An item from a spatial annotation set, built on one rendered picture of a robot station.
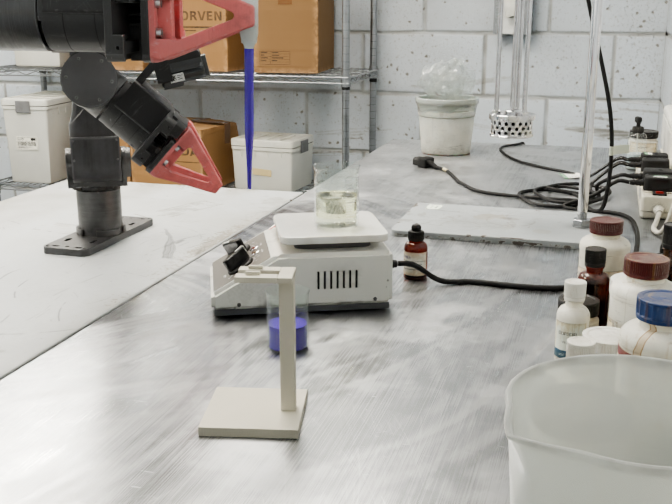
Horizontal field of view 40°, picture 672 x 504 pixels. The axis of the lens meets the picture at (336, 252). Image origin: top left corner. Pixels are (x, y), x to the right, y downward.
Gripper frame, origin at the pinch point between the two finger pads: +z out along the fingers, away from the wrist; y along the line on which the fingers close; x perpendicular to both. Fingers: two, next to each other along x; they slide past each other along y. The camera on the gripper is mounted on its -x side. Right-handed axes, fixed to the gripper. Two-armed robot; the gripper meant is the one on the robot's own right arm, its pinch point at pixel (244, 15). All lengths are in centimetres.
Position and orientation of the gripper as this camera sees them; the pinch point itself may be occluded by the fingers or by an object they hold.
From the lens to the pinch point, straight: 71.2
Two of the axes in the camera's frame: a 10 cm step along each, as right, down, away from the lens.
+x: -0.1, 9.6, 2.6
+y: 0.6, -2.6, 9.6
